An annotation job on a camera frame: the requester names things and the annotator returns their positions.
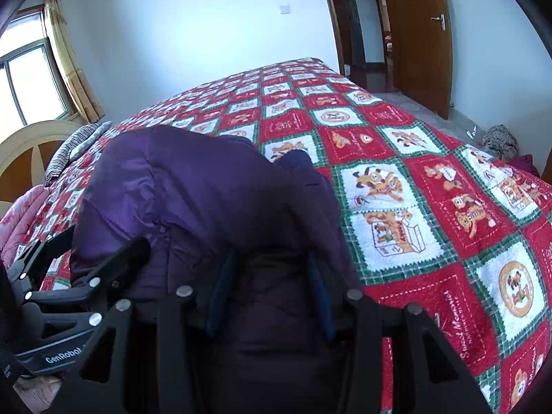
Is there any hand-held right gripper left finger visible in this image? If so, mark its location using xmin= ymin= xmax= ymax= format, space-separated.
xmin=49 ymin=254 xmax=236 ymax=414

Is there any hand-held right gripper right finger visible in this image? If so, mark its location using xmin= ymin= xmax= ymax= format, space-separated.
xmin=307 ymin=254 xmax=493 ymax=414

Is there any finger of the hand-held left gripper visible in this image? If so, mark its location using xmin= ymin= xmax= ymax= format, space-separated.
xmin=28 ymin=237 xmax=152 ymax=309
xmin=9 ymin=226 xmax=75 ymax=294

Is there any purple padded jacket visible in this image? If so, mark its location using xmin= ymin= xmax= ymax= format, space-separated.
xmin=69 ymin=125 xmax=389 ymax=414

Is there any person's left hand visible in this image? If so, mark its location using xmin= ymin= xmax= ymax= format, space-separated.
xmin=13 ymin=375 xmax=63 ymax=407

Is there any pink quilt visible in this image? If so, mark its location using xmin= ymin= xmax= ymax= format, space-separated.
xmin=0 ymin=185 xmax=52 ymax=264

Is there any cream wooden headboard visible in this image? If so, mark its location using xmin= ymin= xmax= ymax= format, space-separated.
xmin=0 ymin=120 xmax=93 ymax=216

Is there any striped pillow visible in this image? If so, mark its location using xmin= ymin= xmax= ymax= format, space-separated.
xmin=44 ymin=121 xmax=114 ymax=182

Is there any red printed patchwork quilt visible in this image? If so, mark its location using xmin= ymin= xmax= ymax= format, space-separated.
xmin=0 ymin=57 xmax=552 ymax=414

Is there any window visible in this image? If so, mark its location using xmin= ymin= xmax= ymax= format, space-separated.
xmin=0 ymin=4 xmax=80 ymax=128

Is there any yellow curtain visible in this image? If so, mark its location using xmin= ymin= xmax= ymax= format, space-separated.
xmin=44 ymin=0 xmax=105 ymax=124

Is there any grey cloth pile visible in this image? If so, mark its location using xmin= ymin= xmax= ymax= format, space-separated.
xmin=481 ymin=125 xmax=518 ymax=160

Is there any dark red cloth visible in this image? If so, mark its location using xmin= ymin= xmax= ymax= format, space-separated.
xmin=509 ymin=154 xmax=542 ymax=177

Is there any brown wooden door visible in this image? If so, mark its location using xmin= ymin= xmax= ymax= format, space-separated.
xmin=378 ymin=0 xmax=453 ymax=119

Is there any brown door frame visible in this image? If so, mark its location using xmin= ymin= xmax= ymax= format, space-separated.
xmin=317 ymin=0 xmax=393 ymax=80

